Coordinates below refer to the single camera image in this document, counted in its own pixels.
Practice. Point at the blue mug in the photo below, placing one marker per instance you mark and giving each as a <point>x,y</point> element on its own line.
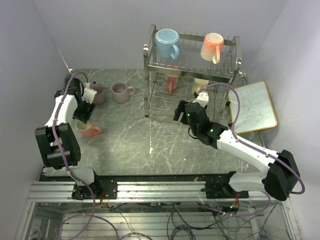
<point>167,43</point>

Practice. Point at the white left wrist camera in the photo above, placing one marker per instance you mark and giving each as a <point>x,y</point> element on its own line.
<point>88,93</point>

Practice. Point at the cream yellow mug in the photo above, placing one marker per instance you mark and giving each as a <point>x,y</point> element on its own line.
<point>199,84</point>

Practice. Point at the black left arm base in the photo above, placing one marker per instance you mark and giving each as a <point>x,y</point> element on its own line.
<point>102,187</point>

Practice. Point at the metal two-tier dish rack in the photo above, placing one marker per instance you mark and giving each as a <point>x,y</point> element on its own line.
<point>189,65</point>

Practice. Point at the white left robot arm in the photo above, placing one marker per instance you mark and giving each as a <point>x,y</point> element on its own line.
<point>57,143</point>

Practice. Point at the red mug in rack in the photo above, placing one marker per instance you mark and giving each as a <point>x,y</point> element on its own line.
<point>170,82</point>

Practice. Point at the light purple mug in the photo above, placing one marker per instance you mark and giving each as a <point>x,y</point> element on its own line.
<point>121,92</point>

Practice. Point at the salmon pink mug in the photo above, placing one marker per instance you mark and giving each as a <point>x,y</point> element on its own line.
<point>87,129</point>

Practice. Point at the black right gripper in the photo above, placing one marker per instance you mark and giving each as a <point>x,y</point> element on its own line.
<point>181,108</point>

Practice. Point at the wire shelf with cables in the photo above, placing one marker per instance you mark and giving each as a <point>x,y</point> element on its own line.
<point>163,221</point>

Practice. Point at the dark mauve mug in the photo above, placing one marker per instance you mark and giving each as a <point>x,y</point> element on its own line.
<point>100,95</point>

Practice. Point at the orange white mug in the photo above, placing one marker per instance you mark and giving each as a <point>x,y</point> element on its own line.
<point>211,47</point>

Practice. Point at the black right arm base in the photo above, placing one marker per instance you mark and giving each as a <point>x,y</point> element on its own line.
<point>217,187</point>

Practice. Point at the aluminium mounting rail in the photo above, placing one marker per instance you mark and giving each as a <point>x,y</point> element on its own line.
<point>130,191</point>

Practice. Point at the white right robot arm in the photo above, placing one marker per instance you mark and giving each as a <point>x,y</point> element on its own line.
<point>278,172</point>

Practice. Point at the whiteboard with yellow frame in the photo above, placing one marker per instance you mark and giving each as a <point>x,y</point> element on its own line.
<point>256,108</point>

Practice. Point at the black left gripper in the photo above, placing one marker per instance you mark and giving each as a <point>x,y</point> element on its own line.
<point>85,116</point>

